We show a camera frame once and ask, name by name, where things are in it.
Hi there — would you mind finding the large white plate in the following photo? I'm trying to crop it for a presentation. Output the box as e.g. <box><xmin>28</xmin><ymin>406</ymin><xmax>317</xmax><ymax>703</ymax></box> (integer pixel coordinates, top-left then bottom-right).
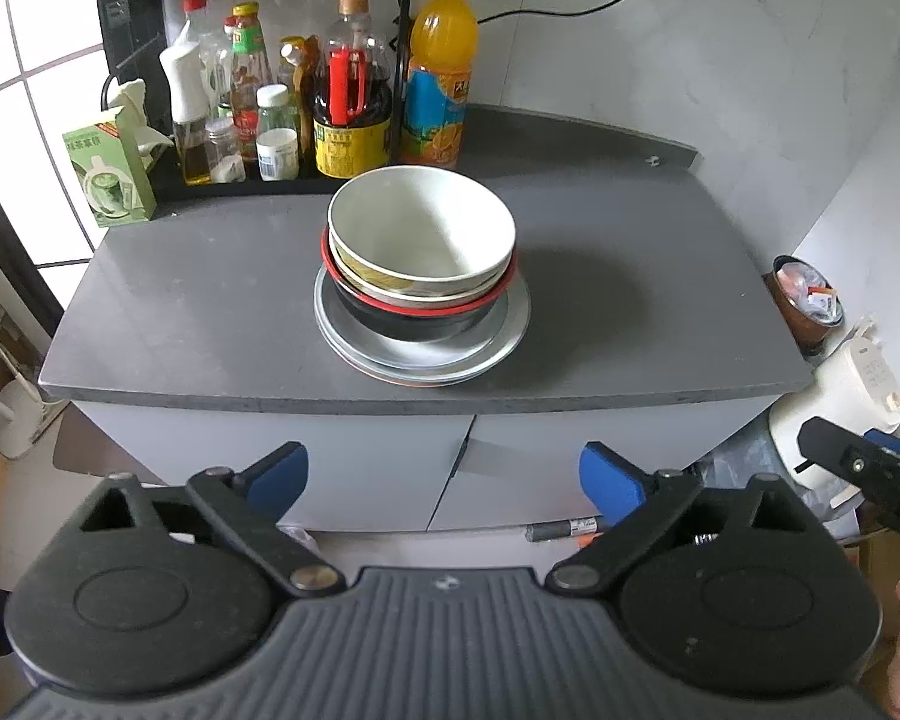
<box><xmin>311</xmin><ymin>268</ymin><xmax>533</xmax><ymax>391</ymax></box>

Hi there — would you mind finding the red black bowl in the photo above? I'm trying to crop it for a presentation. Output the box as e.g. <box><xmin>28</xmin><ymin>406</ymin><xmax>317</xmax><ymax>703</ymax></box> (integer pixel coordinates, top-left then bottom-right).
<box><xmin>320</xmin><ymin>229</ymin><xmax>518</xmax><ymax>341</ymax></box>

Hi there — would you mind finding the cream patterned bowl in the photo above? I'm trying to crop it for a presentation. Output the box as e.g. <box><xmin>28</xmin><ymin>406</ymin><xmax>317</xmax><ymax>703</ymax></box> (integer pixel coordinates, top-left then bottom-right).
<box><xmin>325</xmin><ymin>232</ymin><xmax>514</xmax><ymax>310</ymax></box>

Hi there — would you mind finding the white bowl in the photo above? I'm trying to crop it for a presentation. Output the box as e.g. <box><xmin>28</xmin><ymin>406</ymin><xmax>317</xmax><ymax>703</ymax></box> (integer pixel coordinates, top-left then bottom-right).
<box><xmin>326</xmin><ymin>166</ymin><xmax>517</xmax><ymax>281</ymax></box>

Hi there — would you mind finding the brown bin with trash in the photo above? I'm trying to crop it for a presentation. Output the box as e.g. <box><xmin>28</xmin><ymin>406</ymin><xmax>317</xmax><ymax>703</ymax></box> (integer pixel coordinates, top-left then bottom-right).
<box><xmin>764</xmin><ymin>255</ymin><xmax>845</xmax><ymax>356</ymax></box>

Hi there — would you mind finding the white cap jar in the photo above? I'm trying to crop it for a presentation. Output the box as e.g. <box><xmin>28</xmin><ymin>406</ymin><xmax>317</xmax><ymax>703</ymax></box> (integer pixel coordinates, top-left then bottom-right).
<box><xmin>256</xmin><ymin>83</ymin><xmax>299</xmax><ymax>181</ymax></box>

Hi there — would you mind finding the green tissue box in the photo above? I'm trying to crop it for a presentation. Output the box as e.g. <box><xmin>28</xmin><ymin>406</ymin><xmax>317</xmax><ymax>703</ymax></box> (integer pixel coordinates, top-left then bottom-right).
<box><xmin>63</xmin><ymin>80</ymin><xmax>172</xmax><ymax>227</ymax></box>

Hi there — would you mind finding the small clear oil bottle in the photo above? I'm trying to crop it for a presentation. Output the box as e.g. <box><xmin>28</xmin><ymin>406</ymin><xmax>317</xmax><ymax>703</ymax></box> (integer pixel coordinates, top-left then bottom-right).
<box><xmin>173</xmin><ymin>119</ymin><xmax>211</xmax><ymax>185</ymax></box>

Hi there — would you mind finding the soy sauce bottle yellow label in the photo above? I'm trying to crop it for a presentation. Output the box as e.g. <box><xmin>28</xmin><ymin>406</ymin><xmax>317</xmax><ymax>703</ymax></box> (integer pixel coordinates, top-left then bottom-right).
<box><xmin>313</xmin><ymin>0</ymin><xmax>393</xmax><ymax>179</ymax></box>

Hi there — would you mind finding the green label sauce bottle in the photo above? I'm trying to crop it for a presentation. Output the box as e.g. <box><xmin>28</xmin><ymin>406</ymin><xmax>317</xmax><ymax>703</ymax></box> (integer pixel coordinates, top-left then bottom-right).
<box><xmin>230</xmin><ymin>2</ymin><xmax>271</xmax><ymax>163</ymax></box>

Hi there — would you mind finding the white spray bottle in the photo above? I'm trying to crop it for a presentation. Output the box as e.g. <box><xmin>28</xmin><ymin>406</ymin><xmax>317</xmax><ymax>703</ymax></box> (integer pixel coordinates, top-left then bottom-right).
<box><xmin>159</xmin><ymin>0</ymin><xmax>230</xmax><ymax>125</ymax></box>

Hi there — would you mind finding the orange juice bottle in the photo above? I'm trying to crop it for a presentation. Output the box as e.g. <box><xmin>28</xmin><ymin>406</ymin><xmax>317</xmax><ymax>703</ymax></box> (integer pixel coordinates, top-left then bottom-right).
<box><xmin>400</xmin><ymin>0</ymin><xmax>479</xmax><ymax>169</ymax></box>

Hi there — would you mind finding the black metal spice rack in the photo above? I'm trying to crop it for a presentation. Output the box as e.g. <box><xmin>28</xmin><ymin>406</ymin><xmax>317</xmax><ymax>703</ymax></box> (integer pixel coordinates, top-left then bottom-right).
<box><xmin>92</xmin><ymin>0</ymin><xmax>422</xmax><ymax>205</ymax></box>

